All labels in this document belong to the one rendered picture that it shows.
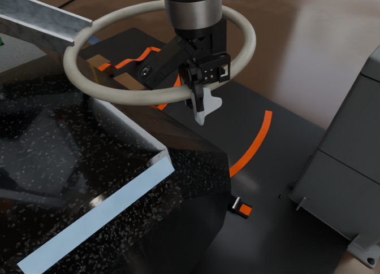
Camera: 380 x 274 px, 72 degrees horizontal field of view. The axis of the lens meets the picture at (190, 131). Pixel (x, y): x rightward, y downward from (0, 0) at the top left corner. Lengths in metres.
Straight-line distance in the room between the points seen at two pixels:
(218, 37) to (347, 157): 0.81
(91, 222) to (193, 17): 0.39
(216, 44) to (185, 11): 0.10
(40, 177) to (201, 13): 0.43
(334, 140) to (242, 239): 0.61
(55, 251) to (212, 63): 0.42
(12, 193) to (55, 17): 0.51
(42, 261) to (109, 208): 0.13
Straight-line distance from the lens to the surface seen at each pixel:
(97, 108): 0.69
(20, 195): 0.60
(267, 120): 1.82
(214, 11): 0.44
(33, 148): 0.66
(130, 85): 1.86
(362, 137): 1.09
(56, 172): 0.60
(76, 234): 0.54
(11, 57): 0.99
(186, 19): 0.43
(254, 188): 1.48
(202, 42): 0.48
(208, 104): 0.53
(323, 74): 2.42
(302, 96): 2.13
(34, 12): 0.93
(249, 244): 1.35
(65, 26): 0.90
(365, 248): 1.53
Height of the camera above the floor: 1.27
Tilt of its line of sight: 48 degrees down
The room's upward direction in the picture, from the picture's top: straight up
